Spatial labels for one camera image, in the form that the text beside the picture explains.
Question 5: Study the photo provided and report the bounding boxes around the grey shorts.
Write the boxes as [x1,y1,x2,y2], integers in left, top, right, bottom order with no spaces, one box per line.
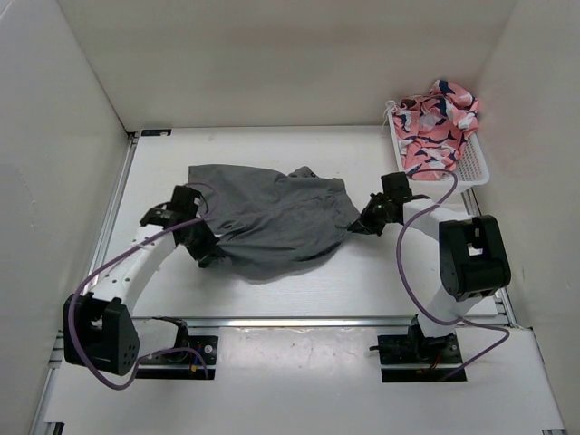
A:
[188,164,359,282]

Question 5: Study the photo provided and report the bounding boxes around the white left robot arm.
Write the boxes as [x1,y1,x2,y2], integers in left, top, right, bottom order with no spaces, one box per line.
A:
[63,182,224,391]

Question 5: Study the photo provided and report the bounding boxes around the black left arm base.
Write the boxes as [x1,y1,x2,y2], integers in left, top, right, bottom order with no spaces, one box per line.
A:
[134,316,218,381]

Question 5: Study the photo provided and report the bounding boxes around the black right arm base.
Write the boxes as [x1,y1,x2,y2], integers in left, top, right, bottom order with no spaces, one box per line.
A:
[369,319,468,383]

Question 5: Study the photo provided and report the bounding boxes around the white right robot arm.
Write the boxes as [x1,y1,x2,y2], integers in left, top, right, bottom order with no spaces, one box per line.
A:
[349,169,511,363]

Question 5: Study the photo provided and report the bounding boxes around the pink patterned shorts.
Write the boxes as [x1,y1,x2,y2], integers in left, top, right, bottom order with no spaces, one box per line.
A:
[390,80,479,181]

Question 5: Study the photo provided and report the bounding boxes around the white plastic basket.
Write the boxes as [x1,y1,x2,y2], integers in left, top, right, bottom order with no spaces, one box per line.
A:
[383,99,490,196]

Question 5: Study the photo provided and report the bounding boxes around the black label sticker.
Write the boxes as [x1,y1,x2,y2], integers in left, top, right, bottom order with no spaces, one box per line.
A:
[140,129,172,137]

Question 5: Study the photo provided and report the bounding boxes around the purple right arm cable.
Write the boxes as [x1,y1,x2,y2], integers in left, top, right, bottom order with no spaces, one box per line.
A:
[396,168,511,382]

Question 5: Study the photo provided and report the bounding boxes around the aluminium table frame rail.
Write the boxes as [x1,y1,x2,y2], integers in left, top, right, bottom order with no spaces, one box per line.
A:
[26,130,567,435]

